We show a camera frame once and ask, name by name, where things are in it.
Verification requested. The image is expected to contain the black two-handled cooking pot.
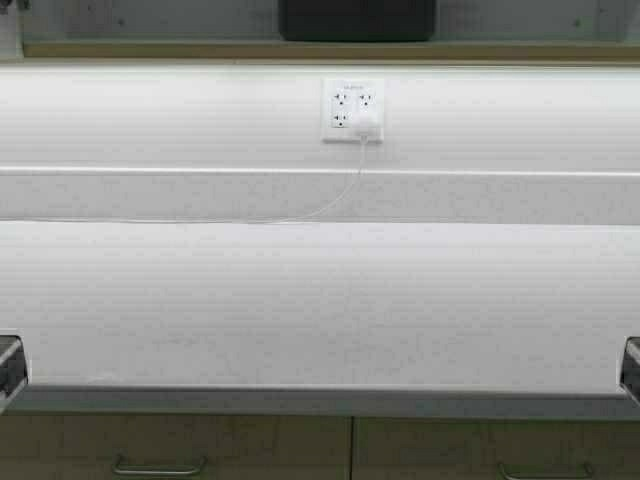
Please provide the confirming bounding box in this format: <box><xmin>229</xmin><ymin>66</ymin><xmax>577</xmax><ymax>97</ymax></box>
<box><xmin>277</xmin><ymin>0</ymin><xmax>437</xmax><ymax>42</ymax></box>

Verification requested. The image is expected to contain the upper cabinet bottom shelf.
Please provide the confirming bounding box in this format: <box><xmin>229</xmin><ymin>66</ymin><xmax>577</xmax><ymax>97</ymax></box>
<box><xmin>23</xmin><ymin>41</ymin><xmax>639</xmax><ymax>65</ymax></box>

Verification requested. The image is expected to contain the white plug adapter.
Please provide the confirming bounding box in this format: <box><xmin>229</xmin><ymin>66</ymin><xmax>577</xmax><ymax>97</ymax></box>
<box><xmin>354</xmin><ymin>116</ymin><xmax>382</xmax><ymax>143</ymax></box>

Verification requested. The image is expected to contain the right lower drawer front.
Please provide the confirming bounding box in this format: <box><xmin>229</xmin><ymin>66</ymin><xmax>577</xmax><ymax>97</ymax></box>
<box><xmin>352</xmin><ymin>418</ymin><xmax>639</xmax><ymax>479</ymax></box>

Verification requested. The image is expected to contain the left lower drawer front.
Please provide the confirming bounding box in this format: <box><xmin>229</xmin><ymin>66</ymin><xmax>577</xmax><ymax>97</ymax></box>
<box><xmin>1</xmin><ymin>413</ymin><xmax>352</xmax><ymax>479</ymax></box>

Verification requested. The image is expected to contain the thin white cable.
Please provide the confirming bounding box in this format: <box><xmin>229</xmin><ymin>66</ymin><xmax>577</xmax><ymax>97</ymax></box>
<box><xmin>0</xmin><ymin>139</ymin><xmax>371</xmax><ymax>225</ymax></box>

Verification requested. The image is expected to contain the white wall outlet plate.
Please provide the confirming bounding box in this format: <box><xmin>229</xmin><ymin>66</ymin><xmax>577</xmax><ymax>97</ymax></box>
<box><xmin>320</xmin><ymin>78</ymin><xmax>385</xmax><ymax>144</ymax></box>

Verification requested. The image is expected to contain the left drawer metal handle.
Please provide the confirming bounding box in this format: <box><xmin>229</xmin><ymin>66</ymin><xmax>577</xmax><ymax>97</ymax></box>
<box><xmin>111</xmin><ymin>455</ymin><xmax>208</xmax><ymax>479</ymax></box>

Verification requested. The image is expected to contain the drawer metal handle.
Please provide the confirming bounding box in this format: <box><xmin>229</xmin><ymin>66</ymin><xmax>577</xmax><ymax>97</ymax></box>
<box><xmin>111</xmin><ymin>455</ymin><xmax>208</xmax><ymax>479</ymax></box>
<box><xmin>497</xmin><ymin>462</ymin><xmax>596</xmax><ymax>480</ymax></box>

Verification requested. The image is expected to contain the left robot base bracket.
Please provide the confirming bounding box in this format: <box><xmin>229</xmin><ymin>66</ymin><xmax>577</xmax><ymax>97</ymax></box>
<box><xmin>0</xmin><ymin>335</ymin><xmax>29</xmax><ymax>413</ymax></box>

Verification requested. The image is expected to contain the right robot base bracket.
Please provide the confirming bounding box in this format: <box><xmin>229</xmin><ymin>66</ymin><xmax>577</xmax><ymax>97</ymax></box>
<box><xmin>619</xmin><ymin>337</ymin><xmax>640</xmax><ymax>403</ymax></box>

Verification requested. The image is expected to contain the right drawer metal handle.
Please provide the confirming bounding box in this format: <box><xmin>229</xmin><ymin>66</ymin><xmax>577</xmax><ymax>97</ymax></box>
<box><xmin>497</xmin><ymin>462</ymin><xmax>596</xmax><ymax>480</ymax></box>

